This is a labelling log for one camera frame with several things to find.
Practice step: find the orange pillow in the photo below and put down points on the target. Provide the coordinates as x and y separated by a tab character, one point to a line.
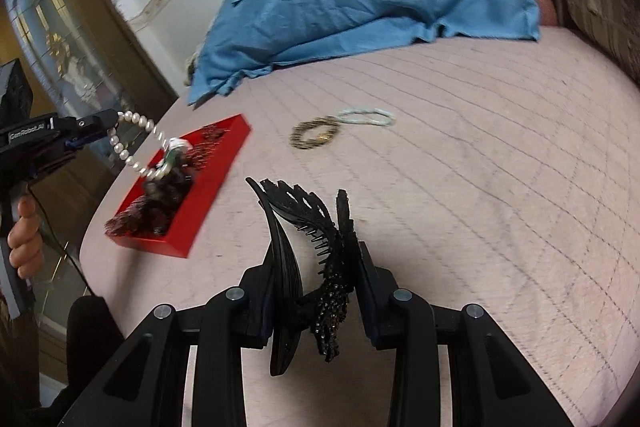
546	7

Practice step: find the black dotted mesh scrunchie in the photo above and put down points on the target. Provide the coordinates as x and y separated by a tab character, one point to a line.
170	187

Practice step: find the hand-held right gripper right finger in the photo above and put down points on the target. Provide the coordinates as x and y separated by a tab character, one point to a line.
415	332

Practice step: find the black hair clip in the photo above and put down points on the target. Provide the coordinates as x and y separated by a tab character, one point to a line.
282	267

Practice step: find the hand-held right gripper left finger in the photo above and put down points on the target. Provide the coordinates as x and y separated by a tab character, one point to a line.
220	332

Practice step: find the red plaid scrunchie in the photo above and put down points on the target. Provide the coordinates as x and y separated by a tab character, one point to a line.
215	134

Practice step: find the wooden glass door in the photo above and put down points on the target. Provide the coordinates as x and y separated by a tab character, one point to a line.
75	32

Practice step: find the red box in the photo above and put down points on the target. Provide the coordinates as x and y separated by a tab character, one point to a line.
210	177

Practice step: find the person's left hand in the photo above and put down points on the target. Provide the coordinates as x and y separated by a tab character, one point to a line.
27	242

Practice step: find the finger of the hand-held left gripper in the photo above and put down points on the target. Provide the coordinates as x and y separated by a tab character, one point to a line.
95	122

